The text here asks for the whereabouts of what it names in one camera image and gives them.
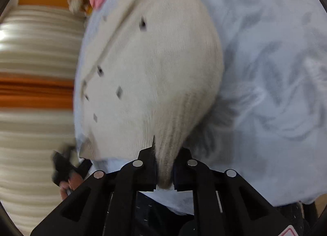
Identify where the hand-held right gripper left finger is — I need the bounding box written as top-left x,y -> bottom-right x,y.
30,146 -> 157,236

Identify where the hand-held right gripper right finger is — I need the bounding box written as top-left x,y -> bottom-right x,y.
173,148 -> 295,236

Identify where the white knit sweater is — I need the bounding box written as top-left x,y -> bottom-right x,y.
74,0 -> 226,190

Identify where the person's left hand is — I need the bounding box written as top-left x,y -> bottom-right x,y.
59,171 -> 85,199

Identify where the white and orange striped curtain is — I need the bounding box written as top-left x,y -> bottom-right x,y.
0,5 -> 86,227

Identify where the light blue leaf print blanket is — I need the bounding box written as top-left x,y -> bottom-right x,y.
73,0 -> 327,216

